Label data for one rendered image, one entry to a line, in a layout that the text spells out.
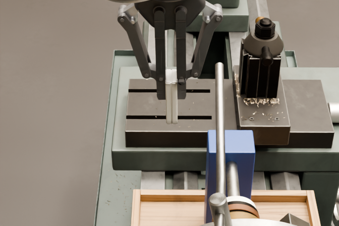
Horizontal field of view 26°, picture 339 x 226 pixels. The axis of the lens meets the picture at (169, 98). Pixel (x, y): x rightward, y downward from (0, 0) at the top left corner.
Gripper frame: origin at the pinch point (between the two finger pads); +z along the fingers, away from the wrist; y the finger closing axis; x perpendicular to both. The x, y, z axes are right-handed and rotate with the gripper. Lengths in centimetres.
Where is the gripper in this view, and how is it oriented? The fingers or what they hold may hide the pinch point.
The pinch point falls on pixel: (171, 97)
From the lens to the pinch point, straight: 96.5
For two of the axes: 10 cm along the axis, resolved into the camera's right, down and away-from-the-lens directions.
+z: 0.2, 7.8, 6.3
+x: -0.1, 6.3, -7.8
